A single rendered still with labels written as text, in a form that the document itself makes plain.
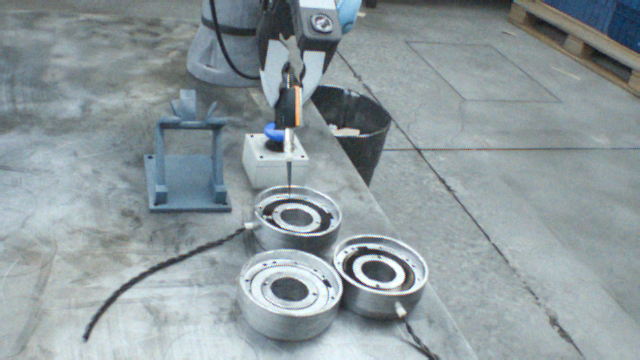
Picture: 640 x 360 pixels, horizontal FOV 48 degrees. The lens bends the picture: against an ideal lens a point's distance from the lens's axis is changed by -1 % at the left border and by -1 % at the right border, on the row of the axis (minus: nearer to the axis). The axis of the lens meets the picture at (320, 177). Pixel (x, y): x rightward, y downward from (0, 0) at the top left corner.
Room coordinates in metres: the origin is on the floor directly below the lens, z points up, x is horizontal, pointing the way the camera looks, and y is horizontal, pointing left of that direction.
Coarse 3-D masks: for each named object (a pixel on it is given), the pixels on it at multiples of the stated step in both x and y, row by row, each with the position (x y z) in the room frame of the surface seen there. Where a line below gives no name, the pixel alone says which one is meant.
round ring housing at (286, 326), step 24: (264, 264) 0.61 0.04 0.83; (288, 264) 0.62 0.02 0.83; (312, 264) 0.62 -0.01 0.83; (240, 288) 0.56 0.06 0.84; (264, 288) 0.57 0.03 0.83; (288, 288) 0.60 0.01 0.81; (312, 288) 0.59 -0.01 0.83; (336, 288) 0.59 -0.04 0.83; (264, 312) 0.53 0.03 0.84; (288, 312) 0.53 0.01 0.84; (312, 312) 0.54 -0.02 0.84; (336, 312) 0.57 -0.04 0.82; (288, 336) 0.53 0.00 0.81; (312, 336) 0.55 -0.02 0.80
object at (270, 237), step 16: (272, 192) 0.75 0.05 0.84; (304, 192) 0.76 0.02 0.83; (320, 192) 0.76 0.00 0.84; (256, 208) 0.70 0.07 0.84; (288, 208) 0.73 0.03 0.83; (304, 208) 0.73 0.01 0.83; (336, 208) 0.73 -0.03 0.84; (256, 224) 0.68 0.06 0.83; (288, 224) 0.73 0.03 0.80; (304, 224) 0.73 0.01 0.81; (336, 224) 0.69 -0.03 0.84; (272, 240) 0.66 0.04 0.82; (288, 240) 0.66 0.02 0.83; (304, 240) 0.66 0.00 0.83; (320, 240) 0.67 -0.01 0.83; (336, 240) 0.70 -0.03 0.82
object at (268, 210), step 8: (280, 200) 0.74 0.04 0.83; (288, 200) 0.75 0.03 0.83; (296, 200) 0.75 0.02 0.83; (304, 200) 0.75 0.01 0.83; (264, 208) 0.72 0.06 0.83; (272, 208) 0.72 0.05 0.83; (312, 208) 0.74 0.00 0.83; (320, 208) 0.74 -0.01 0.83; (272, 216) 0.70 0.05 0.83; (320, 216) 0.72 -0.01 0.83; (328, 216) 0.73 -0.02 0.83; (272, 224) 0.69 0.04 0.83; (320, 224) 0.71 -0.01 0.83; (328, 224) 0.71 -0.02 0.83; (296, 232) 0.68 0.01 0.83; (304, 232) 0.68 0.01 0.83; (312, 232) 0.69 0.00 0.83; (320, 232) 0.69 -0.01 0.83
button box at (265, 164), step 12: (252, 144) 0.84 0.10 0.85; (264, 144) 0.84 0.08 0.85; (252, 156) 0.82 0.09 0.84; (264, 156) 0.81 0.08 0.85; (276, 156) 0.82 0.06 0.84; (300, 156) 0.83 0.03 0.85; (252, 168) 0.81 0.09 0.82; (264, 168) 0.80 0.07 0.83; (276, 168) 0.81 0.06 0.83; (300, 168) 0.82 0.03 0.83; (252, 180) 0.81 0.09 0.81; (264, 180) 0.80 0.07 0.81; (276, 180) 0.81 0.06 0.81; (300, 180) 0.82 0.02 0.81
